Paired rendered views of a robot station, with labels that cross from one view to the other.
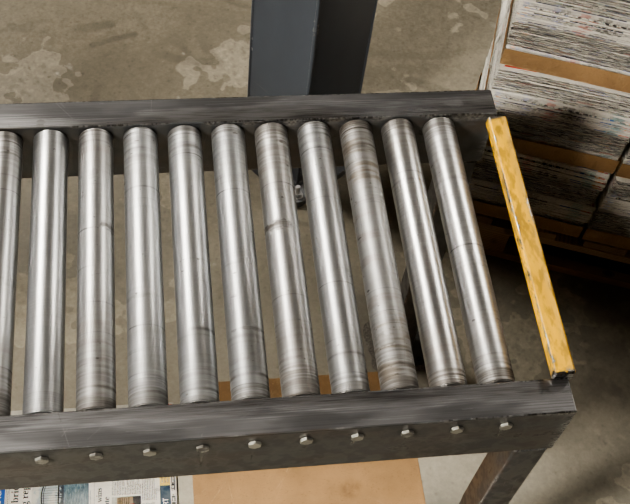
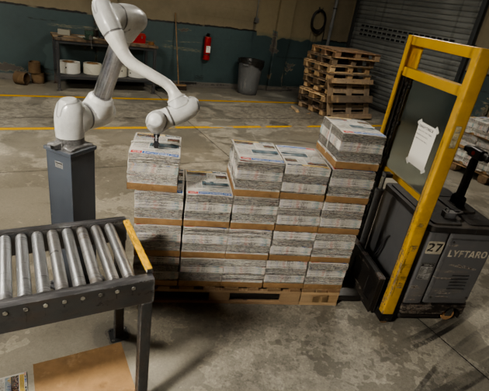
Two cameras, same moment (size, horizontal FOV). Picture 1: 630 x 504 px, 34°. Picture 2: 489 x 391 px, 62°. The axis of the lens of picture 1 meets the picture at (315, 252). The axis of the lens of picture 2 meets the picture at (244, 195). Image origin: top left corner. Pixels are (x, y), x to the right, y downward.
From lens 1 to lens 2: 0.82 m
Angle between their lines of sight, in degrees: 34
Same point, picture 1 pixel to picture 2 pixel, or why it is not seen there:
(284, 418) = (55, 294)
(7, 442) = not seen: outside the picture
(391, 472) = (119, 375)
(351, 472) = (103, 378)
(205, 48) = not seen: hidden behind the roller
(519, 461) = (145, 310)
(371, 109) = (86, 223)
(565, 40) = (151, 211)
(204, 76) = not seen: hidden behind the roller
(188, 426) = (19, 301)
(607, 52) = (164, 212)
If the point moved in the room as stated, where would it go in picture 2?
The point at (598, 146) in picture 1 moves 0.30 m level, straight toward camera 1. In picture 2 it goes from (171, 247) to (157, 275)
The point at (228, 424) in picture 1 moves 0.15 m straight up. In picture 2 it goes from (35, 299) to (31, 265)
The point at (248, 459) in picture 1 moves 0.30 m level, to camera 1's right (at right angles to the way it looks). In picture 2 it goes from (44, 316) to (127, 312)
